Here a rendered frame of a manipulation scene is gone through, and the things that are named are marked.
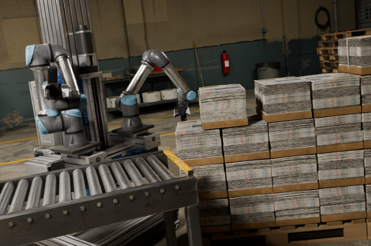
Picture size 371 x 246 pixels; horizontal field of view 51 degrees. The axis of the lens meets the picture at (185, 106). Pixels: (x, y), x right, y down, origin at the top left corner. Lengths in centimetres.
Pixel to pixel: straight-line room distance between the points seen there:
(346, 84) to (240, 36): 742
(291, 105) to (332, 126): 29
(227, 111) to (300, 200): 74
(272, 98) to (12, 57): 713
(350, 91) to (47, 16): 201
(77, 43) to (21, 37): 622
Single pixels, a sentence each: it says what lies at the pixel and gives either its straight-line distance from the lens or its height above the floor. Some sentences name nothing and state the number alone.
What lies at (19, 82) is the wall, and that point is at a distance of 892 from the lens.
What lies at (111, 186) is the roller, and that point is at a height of 80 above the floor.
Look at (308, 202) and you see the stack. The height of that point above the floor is 29.
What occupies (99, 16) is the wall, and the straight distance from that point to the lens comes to 896.
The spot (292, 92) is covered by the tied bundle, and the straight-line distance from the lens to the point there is 247.
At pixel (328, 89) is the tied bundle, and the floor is 100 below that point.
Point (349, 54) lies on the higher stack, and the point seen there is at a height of 119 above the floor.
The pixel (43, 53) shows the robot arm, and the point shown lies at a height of 141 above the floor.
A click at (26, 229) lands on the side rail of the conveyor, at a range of 165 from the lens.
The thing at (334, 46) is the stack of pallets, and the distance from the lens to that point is 889.
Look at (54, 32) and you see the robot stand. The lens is 276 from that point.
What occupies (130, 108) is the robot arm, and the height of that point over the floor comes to 97.
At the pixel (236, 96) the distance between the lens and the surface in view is 239.
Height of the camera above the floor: 135
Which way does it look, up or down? 9 degrees down
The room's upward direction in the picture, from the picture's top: 6 degrees counter-clockwise
